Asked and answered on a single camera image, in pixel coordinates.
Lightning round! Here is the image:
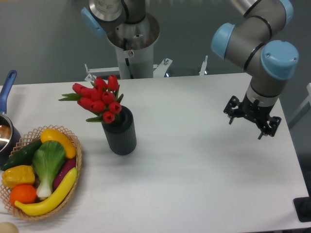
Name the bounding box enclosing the dark grey ribbed vase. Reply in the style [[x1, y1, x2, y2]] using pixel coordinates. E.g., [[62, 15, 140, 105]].
[[102, 106, 137, 156]]

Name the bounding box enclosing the blue handled saucepan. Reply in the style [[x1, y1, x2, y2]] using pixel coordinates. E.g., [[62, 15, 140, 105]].
[[0, 70, 21, 166]]

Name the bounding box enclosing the black clamp at table edge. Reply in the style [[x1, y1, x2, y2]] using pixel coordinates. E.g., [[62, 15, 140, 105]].
[[294, 197, 311, 222]]

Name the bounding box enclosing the beige round object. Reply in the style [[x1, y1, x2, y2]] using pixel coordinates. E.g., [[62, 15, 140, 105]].
[[0, 222, 19, 233]]

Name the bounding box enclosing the yellow bell pepper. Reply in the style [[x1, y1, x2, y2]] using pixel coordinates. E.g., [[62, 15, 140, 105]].
[[2, 165, 35, 189]]

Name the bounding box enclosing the red tulip bouquet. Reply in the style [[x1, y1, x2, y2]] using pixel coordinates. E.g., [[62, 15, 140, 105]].
[[60, 75, 123, 124]]

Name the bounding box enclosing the green cucumber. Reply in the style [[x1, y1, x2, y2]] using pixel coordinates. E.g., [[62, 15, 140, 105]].
[[0, 139, 42, 171]]

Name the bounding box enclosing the green bok choy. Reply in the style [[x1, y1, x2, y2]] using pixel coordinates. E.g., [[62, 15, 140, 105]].
[[32, 141, 65, 200]]

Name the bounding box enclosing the purple eggplant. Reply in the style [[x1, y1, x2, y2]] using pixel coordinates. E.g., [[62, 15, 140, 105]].
[[52, 158, 76, 190]]

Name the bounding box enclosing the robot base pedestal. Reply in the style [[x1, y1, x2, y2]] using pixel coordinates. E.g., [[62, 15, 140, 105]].
[[81, 0, 160, 79]]

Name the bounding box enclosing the yellow banana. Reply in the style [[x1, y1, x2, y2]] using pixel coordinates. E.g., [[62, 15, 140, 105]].
[[15, 167, 78, 216]]

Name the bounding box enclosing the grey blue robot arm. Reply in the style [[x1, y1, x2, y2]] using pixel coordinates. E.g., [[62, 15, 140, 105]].
[[211, 0, 299, 137]]

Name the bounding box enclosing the orange fruit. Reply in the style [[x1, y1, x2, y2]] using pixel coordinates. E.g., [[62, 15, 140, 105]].
[[10, 184, 37, 206]]

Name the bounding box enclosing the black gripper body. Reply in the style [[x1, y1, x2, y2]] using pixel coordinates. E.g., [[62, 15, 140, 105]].
[[239, 95, 272, 128]]

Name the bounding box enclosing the white frame at right edge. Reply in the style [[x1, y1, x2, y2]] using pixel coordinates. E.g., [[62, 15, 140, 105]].
[[288, 83, 311, 130]]

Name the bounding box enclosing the woven wicker basket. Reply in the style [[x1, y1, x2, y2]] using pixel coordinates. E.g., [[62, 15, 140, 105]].
[[0, 125, 82, 220]]

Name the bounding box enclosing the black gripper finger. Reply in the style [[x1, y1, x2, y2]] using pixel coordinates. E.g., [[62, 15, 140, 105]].
[[224, 96, 241, 125], [257, 116, 281, 140]]

